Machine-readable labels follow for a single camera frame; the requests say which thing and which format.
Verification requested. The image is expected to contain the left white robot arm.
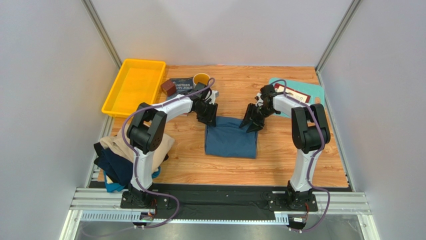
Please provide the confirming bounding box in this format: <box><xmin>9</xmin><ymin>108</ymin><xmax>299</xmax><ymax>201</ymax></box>
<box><xmin>122</xmin><ymin>78</ymin><xmax>218</xmax><ymax>203</ymax></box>

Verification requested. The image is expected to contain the purple cable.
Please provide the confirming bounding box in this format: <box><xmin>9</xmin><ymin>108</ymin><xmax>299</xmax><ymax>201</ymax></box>
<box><xmin>269</xmin><ymin>78</ymin><xmax>331</xmax><ymax>233</ymax></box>
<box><xmin>121</xmin><ymin>77</ymin><xmax>217</xmax><ymax>230</ymax></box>

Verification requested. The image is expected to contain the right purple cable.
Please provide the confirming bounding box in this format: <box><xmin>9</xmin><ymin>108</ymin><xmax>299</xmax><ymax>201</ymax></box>
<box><xmin>269</xmin><ymin>78</ymin><xmax>331</xmax><ymax>233</ymax></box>

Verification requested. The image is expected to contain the brown wooden cube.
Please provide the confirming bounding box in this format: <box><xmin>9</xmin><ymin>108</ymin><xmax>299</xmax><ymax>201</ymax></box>
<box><xmin>160</xmin><ymin>79</ymin><xmax>177</xmax><ymax>97</ymax></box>

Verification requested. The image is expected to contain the yellow plastic bin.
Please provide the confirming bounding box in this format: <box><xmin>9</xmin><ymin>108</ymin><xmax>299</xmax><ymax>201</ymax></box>
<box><xmin>101</xmin><ymin>58</ymin><xmax>166</xmax><ymax>118</ymax></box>

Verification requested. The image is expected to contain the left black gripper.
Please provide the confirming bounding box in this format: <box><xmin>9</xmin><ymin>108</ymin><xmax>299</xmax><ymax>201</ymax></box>
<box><xmin>194</xmin><ymin>100</ymin><xmax>218</xmax><ymax>127</ymax></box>

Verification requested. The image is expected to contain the blue paperback book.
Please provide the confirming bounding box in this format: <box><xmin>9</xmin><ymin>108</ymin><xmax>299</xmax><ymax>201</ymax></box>
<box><xmin>165</xmin><ymin>77</ymin><xmax>194</xmax><ymax>102</ymax></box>

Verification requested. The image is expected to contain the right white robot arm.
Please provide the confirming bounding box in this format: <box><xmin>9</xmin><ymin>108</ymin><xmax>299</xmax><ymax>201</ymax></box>
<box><xmin>240</xmin><ymin>84</ymin><xmax>331</xmax><ymax>204</ymax></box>

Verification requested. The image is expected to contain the black mounting base plate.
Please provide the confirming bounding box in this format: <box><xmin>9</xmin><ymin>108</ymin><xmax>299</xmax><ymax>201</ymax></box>
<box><xmin>120</xmin><ymin>183</ymin><xmax>318</xmax><ymax>221</ymax></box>

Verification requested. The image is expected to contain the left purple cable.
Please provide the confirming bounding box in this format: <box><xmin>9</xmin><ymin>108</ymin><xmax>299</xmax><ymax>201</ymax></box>
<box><xmin>121</xmin><ymin>77</ymin><xmax>217</xmax><ymax>230</ymax></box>

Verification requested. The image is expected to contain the aluminium frame rail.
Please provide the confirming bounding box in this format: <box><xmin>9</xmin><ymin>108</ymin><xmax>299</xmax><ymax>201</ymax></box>
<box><xmin>60</xmin><ymin>183</ymin><xmax>380</xmax><ymax>240</ymax></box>

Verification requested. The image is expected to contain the teal cutting board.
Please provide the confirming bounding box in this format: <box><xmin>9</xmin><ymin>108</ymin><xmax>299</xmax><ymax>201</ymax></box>
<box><xmin>268</xmin><ymin>77</ymin><xmax>326</xmax><ymax>106</ymax></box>

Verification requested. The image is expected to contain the red paperback book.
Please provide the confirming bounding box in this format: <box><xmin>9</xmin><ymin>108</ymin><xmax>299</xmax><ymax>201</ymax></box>
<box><xmin>274</xmin><ymin>83</ymin><xmax>311</xmax><ymax>103</ymax></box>

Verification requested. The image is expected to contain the white mug yellow inside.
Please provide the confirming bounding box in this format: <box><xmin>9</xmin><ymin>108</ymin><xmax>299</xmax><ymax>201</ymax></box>
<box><xmin>192</xmin><ymin>73</ymin><xmax>211</xmax><ymax>87</ymax></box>

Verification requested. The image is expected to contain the blue t-shirt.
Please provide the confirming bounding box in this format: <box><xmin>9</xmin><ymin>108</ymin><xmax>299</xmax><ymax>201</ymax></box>
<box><xmin>204</xmin><ymin>116</ymin><xmax>258</xmax><ymax>159</ymax></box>

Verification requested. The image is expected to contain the beige t-shirt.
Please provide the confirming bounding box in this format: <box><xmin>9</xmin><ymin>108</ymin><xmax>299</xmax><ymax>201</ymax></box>
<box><xmin>99</xmin><ymin>130</ymin><xmax>175</xmax><ymax>173</ymax></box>

